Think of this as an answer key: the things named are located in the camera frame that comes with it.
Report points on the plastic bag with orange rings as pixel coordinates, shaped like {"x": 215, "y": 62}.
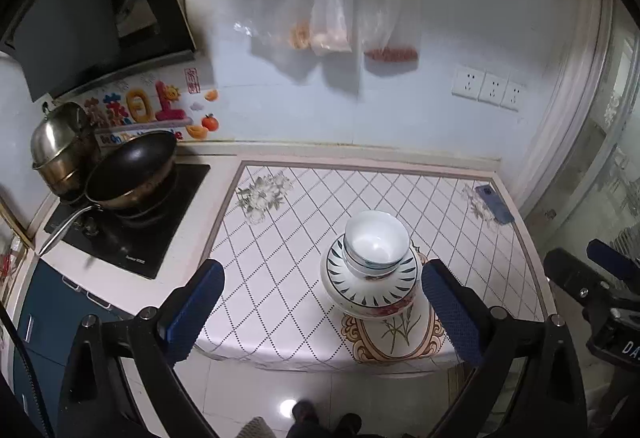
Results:
{"x": 300, "y": 35}

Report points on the black stove top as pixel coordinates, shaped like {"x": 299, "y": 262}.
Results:
{"x": 150, "y": 243}

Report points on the blue smartphone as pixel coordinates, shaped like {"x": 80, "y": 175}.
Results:
{"x": 492, "y": 203}

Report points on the white diamond-pattern tablecloth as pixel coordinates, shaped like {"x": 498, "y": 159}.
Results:
{"x": 280, "y": 258}

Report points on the plain white bowl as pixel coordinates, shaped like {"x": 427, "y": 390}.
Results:
{"x": 375, "y": 243}

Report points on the white wall socket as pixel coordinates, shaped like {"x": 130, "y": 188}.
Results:
{"x": 468, "y": 82}
{"x": 514, "y": 95}
{"x": 494, "y": 88}

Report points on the white floral deep plate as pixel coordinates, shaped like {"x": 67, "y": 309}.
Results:
{"x": 375, "y": 314}
{"x": 332, "y": 283}

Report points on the black range hood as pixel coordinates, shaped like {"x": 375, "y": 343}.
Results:
{"x": 75, "y": 18}

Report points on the frosted glass sliding door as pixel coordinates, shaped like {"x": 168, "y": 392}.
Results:
{"x": 600, "y": 143}

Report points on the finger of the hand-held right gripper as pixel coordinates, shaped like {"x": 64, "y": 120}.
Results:
{"x": 565, "y": 268}
{"x": 612, "y": 253}

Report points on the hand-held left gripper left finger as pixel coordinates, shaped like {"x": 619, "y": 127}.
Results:
{"x": 195, "y": 313}

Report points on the colourful wall sticker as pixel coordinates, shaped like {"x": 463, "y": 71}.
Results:
{"x": 150, "y": 108}

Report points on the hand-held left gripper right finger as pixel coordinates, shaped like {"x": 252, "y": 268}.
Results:
{"x": 450, "y": 313}

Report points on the person's right foot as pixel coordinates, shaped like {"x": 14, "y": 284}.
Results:
{"x": 350, "y": 425}

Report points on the blue kitchen cabinet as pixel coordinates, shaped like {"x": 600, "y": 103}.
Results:
{"x": 50, "y": 318}

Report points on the steel pot with lid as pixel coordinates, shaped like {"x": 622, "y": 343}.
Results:
{"x": 55, "y": 138}

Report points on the black wok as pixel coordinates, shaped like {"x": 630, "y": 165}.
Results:
{"x": 130, "y": 168}

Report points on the white plate with blue stripes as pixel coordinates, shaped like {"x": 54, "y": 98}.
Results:
{"x": 372, "y": 288}

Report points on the plastic bag with red food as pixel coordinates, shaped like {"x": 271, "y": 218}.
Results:
{"x": 390, "y": 53}

